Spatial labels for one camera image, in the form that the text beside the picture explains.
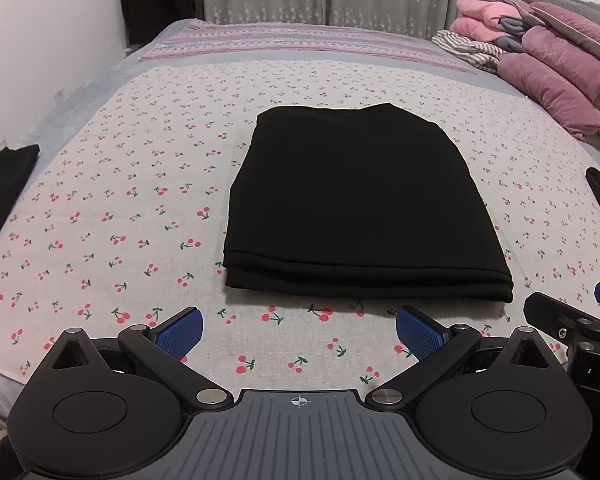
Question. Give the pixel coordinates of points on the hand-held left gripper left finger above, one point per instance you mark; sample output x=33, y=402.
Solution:
x=177, y=332

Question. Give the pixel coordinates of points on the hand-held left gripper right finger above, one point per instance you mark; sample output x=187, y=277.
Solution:
x=420, y=332

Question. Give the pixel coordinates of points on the black pants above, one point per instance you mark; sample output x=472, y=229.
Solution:
x=360, y=200

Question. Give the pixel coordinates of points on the cherry print bed sheet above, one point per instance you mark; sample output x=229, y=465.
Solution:
x=130, y=210

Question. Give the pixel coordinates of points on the mauve velvet quilt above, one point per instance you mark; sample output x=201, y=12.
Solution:
x=555, y=90

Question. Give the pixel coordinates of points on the black folded cloth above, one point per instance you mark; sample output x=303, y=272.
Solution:
x=5, y=185

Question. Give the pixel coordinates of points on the striped beige garment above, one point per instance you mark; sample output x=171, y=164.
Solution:
x=465, y=47

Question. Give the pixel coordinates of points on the gray folded garment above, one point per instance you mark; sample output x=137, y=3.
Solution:
x=512, y=29

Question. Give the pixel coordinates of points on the gray pillow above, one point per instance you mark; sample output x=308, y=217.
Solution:
x=580, y=7

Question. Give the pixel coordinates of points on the stack of folded pink clothes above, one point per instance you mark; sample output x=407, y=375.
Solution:
x=475, y=20

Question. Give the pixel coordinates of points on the pink striped blanket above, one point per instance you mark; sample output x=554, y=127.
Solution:
x=305, y=40

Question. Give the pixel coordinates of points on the hanging dark coat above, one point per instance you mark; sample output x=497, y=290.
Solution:
x=145, y=0

